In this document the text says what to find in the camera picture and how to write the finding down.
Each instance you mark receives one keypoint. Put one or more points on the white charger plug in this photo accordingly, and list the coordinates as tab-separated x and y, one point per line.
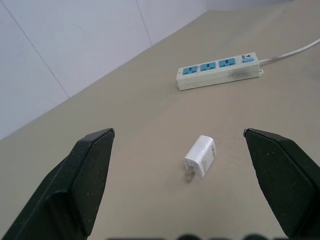
200	157

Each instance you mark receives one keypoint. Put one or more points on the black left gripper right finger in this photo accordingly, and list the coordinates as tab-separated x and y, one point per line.
282	180

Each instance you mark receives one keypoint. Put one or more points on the white power strip blue sockets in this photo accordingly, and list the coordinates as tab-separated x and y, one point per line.
217	71

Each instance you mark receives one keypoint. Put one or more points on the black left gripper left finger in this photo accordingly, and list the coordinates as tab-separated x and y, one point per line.
65	185

